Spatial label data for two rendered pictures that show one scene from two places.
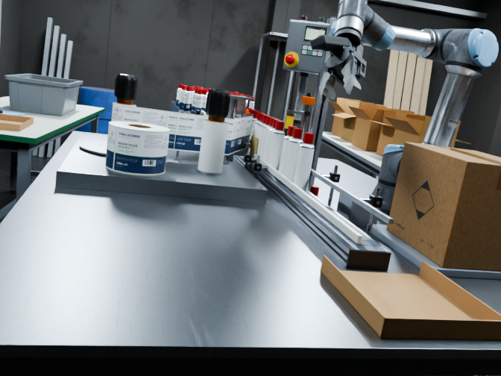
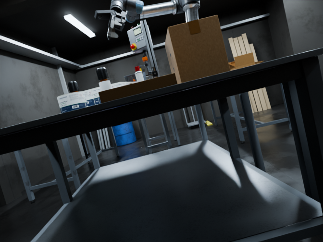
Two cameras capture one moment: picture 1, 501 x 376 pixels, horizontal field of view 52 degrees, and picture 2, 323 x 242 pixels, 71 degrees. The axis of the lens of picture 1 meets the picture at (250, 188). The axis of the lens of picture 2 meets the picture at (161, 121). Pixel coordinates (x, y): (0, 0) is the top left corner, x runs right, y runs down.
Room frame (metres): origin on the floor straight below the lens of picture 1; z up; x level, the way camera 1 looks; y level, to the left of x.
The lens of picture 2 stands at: (0.13, -0.60, 0.78)
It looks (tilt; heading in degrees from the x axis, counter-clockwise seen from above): 4 degrees down; 13
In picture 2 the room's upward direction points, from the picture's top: 14 degrees counter-clockwise
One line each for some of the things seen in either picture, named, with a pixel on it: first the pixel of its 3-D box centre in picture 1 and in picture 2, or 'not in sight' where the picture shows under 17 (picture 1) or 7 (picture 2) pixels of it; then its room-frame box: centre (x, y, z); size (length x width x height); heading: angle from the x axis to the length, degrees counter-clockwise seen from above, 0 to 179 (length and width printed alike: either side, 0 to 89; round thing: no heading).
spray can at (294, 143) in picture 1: (293, 157); not in sight; (1.80, -0.14, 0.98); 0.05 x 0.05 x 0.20
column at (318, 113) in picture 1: (320, 106); (153, 60); (2.04, -0.22, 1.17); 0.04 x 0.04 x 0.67; 15
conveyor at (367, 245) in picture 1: (276, 180); not in sight; (1.96, -0.10, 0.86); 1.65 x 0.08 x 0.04; 15
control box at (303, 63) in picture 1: (309, 48); (140, 39); (2.09, -0.15, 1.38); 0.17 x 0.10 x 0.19; 70
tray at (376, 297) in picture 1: (405, 293); (140, 91); (1.00, -0.35, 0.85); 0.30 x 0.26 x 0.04; 15
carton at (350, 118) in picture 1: (359, 122); not in sight; (4.79, -0.92, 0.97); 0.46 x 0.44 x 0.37; 13
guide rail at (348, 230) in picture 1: (291, 185); not in sight; (1.67, -0.13, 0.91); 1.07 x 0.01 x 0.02; 15
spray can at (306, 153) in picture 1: (304, 163); (140, 80); (1.70, -0.17, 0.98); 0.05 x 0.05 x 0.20
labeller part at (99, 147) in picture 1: (120, 149); not in sight; (1.97, 0.53, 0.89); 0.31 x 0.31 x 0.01
